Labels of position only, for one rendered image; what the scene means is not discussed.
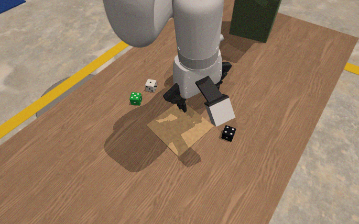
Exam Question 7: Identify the green die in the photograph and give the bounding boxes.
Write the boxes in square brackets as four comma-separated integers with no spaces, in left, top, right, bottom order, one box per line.
[129,92,142,105]

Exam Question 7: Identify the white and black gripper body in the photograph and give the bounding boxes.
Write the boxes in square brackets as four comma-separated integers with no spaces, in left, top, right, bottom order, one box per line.
[173,50,222,99]

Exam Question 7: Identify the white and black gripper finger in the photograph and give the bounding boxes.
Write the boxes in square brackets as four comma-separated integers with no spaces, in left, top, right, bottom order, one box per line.
[163,83,187,113]
[215,62,232,89]

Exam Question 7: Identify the black die with white pips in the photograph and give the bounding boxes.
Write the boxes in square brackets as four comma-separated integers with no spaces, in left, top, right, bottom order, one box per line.
[221,125,236,142]

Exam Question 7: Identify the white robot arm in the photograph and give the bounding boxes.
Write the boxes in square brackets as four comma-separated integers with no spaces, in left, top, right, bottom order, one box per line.
[103,0,235,127]

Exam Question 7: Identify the tan flat square mat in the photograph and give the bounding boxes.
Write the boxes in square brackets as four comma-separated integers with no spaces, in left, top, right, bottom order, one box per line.
[146,104,214,157]

